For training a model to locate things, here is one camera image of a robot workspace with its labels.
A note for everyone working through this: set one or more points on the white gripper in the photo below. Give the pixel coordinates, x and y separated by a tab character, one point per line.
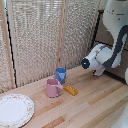
99	71

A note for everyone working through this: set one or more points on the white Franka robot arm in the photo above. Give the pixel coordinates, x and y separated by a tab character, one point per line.
115	40

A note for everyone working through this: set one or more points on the yellow block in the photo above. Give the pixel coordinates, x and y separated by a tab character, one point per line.
70	90

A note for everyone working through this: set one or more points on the blue cup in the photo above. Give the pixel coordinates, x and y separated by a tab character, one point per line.
61	75

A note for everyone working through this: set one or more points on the pink mug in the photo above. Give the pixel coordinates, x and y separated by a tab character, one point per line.
52	88

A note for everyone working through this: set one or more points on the light grey corner object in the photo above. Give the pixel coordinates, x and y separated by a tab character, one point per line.
121	116

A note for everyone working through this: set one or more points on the white floral rim plate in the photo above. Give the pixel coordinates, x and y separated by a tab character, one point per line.
14	110

